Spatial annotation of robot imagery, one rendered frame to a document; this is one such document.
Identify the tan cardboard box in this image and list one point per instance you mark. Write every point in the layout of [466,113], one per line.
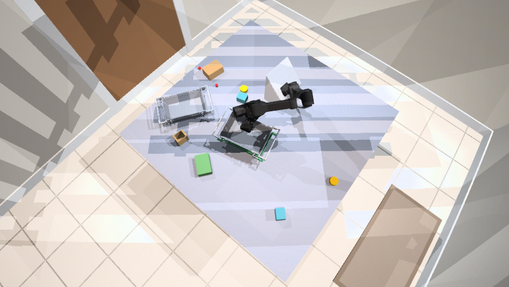
[213,70]

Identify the teal cube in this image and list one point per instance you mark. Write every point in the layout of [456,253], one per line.
[280,214]
[242,97]

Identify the green rectangular block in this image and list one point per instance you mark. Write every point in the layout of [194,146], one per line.
[203,164]

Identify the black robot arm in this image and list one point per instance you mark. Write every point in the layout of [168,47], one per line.
[257,108]

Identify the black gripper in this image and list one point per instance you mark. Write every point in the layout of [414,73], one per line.
[248,124]

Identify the tan open-top box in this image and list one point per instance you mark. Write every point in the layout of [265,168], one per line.
[180,137]

